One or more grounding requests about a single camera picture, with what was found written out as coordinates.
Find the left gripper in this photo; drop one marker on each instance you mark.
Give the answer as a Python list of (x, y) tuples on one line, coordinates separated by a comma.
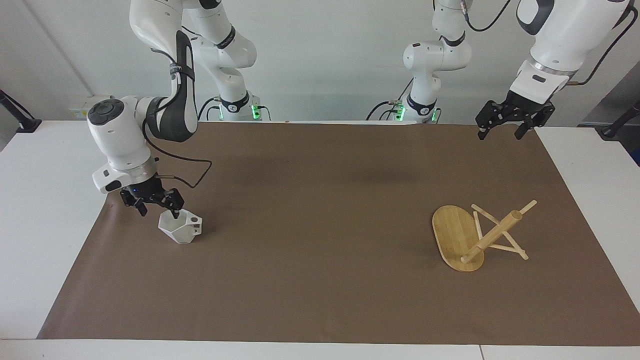
[(525, 102)]

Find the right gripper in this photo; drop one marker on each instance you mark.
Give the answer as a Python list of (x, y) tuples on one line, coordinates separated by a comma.
[(144, 190)]

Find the white faceted cup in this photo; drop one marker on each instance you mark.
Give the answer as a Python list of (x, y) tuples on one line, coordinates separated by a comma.
[(179, 229)]

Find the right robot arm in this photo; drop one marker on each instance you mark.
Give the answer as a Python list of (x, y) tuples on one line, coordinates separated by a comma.
[(120, 135)]

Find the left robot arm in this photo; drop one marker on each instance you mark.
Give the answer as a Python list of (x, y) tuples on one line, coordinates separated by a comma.
[(560, 45)]

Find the wooden cup rack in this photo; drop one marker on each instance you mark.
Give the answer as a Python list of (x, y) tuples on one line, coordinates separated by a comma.
[(457, 237)]

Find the black stand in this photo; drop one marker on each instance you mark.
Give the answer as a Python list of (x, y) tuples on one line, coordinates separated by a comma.
[(617, 125), (22, 120)]

